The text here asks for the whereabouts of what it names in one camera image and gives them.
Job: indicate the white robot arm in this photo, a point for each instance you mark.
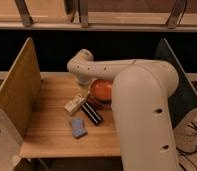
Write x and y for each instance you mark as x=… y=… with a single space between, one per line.
x=140 y=93

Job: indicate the wooden left side panel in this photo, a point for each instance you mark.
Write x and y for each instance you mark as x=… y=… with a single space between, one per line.
x=19 y=91

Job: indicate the blue sponge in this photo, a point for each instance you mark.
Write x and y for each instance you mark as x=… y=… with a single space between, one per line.
x=78 y=129

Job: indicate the wooden back shelf frame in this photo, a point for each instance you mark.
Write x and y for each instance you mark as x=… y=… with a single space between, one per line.
x=100 y=15

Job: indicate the dark right side panel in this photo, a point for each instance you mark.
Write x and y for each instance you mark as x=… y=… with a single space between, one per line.
x=184 y=99

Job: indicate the black striped rectangular block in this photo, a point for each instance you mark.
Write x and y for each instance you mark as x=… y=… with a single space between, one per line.
x=91 y=113

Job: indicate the orange ceramic bowl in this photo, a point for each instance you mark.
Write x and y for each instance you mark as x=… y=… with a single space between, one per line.
x=101 y=90

